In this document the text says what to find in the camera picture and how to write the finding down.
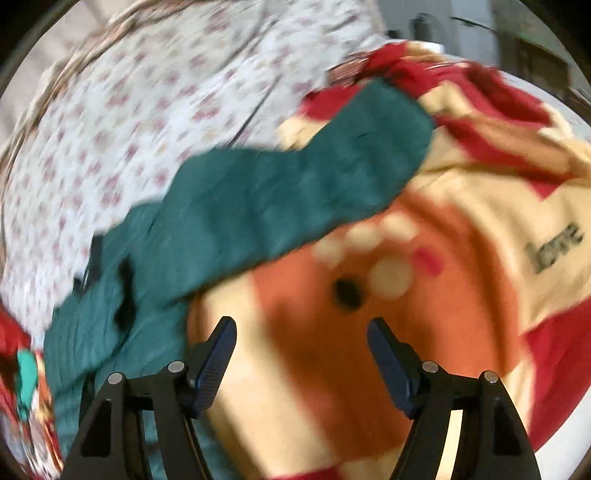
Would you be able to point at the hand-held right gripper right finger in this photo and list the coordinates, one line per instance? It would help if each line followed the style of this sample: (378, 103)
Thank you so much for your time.
(392, 367)

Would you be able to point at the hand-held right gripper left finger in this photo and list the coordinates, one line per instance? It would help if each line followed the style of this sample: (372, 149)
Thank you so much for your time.
(213, 364)

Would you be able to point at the dark green garment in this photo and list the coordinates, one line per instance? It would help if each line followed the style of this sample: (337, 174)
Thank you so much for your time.
(258, 203)

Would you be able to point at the red cream orange printed blanket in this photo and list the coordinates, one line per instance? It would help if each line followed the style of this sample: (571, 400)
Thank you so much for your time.
(466, 258)

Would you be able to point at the white floral bed sheet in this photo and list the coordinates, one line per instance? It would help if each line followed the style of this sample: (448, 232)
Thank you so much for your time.
(138, 106)

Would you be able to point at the dark wooden furniture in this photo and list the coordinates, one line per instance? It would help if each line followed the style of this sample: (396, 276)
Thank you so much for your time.
(538, 50)

